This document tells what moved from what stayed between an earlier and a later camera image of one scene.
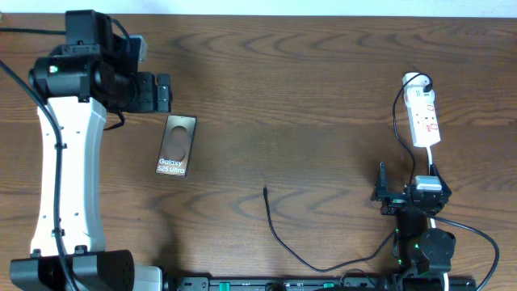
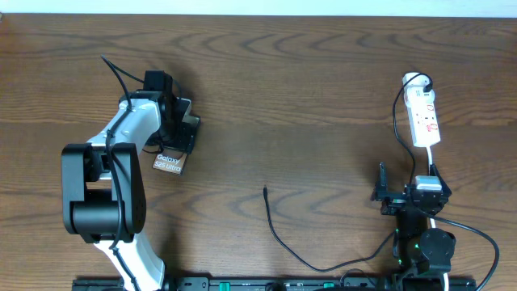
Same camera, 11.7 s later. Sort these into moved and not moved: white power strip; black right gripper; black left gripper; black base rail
Moved: black left gripper
Not moved: black right gripper; black base rail; white power strip
